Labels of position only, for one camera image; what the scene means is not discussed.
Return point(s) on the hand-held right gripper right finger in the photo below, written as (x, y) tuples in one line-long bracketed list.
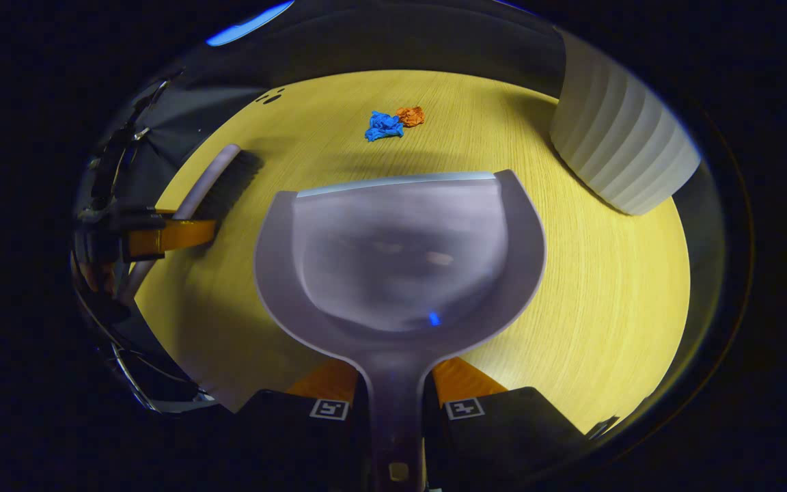
[(503, 437)]

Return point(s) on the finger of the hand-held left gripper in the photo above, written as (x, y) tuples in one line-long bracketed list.
[(175, 236)]

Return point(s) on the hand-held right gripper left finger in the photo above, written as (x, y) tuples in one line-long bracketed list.
[(284, 437)]

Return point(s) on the small pink broom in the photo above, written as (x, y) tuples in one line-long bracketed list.
[(212, 184)]

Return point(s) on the pink dustpan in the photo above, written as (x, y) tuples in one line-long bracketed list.
[(400, 260)]

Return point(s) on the blue paper scrap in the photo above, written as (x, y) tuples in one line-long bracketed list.
[(383, 126)]

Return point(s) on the orange paper scrap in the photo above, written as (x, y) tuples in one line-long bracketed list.
[(412, 116)]

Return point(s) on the white ribbed garbage bin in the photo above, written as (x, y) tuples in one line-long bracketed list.
[(619, 137)]

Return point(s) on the wooden desktop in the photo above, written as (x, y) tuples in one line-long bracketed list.
[(605, 287)]

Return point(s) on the black backdrop cloth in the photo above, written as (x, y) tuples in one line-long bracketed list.
[(380, 41)]

